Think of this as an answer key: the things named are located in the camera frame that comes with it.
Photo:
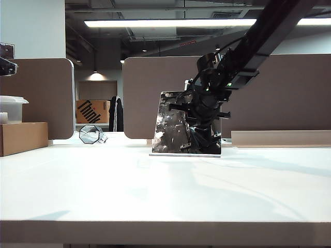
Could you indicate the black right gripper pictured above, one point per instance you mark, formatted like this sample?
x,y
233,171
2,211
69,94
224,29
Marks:
x,y
205,108

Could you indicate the square mirror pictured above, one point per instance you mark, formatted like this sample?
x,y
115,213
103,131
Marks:
x,y
168,129

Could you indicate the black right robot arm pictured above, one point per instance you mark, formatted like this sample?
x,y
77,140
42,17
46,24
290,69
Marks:
x,y
271,33

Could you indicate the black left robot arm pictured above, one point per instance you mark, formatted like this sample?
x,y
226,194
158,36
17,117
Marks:
x,y
7,66

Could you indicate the small black ceiling spotlight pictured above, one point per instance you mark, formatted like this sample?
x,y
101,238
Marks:
x,y
217,47

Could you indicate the red LED ceiling sign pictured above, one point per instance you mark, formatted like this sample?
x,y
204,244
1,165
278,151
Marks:
x,y
187,44

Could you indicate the wide brown desk partition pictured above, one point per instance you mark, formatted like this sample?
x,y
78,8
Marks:
x,y
284,90

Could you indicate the beige wooden ledge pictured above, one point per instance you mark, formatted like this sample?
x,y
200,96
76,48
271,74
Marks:
x,y
284,139

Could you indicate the black hanging coat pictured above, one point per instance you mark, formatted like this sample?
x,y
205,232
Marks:
x,y
116,113

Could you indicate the long ceiling light strip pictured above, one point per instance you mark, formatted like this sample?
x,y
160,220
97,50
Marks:
x,y
155,22

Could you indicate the crumpled clear plastic wrap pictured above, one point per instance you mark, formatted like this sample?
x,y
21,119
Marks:
x,y
103,137

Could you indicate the white pendant lamp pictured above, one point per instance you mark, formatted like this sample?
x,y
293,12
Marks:
x,y
96,76

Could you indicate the orange Think printed carton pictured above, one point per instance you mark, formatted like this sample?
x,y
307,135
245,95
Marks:
x,y
90,111

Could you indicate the octagonal glass terrarium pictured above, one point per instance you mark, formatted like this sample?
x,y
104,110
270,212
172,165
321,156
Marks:
x,y
89,133

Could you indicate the brown desk partition rounded corner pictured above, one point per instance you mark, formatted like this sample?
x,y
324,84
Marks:
x,y
46,90

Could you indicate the brown cardboard box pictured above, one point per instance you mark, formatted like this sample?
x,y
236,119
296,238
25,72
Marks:
x,y
23,138

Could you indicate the clear plastic lidded container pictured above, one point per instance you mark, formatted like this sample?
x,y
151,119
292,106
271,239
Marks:
x,y
13,107

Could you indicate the small white plastic object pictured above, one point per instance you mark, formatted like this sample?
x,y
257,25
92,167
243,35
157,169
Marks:
x,y
3,117

